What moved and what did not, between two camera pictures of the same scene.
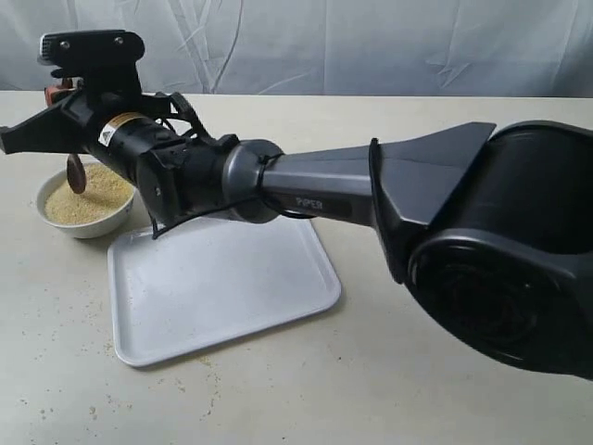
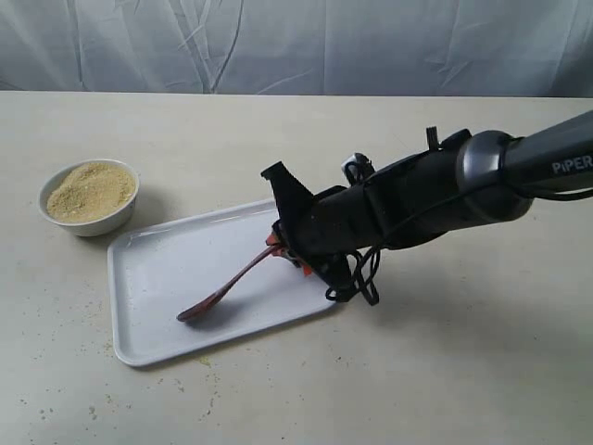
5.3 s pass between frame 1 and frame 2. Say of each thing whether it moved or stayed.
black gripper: moved
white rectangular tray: stayed
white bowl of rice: stayed
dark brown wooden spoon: moved
